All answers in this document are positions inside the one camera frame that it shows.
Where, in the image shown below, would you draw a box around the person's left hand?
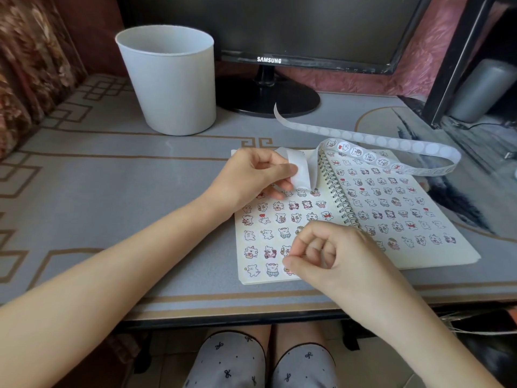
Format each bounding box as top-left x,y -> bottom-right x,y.
201,147 -> 299,217

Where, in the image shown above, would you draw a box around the person's right hand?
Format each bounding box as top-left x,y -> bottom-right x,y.
282,220 -> 417,320

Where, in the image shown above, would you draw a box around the cream spiral notebook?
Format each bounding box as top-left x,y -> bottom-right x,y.
230,148 -> 481,286

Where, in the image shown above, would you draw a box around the white sticker strip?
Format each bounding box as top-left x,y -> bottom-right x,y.
274,102 -> 462,190

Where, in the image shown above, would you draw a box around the person's left forearm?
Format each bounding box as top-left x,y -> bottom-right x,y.
0,197 -> 235,388

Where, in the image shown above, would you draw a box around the person's right forearm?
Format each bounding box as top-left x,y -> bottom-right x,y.
355,274 -> 504,388

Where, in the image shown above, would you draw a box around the person's right leg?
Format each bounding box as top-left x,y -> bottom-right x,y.
274,323 -> 328,368

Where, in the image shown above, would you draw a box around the person's leg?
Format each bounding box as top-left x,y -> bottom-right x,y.
274,323 -> 328,368
206,325 -> 272,358

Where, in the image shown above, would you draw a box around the person's left leg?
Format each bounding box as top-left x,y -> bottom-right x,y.
206,325 -> 272,358

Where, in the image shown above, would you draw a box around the white plastic waste bin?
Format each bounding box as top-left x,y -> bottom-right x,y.
115,24 -> 217,136

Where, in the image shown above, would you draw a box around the grey patterned desk mat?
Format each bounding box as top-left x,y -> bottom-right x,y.
0,72 -> 517,322

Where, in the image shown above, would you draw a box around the grey bow-print shorts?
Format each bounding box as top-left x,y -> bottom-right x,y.
184,330 -> 338,388

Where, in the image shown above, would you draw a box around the black computer monitor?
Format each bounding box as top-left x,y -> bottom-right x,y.
115,0 -> 435,119

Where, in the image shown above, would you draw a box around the grey cylindrical speaker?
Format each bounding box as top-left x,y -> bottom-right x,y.
448,58 -> 517,124

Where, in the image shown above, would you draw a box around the brown floral curtain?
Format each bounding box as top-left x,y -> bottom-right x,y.
0,0 -> 88,158

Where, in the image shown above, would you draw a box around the black desk frame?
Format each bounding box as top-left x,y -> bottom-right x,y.
117,304 -> 517,352

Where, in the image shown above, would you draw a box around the thin white cable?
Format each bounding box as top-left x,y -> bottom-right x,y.
438,313 -> 517,336

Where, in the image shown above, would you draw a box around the black cable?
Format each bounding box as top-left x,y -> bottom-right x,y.
464,121 -> 517,132

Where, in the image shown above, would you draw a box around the black shelf frame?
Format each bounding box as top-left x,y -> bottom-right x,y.
397,0 -> 517,129

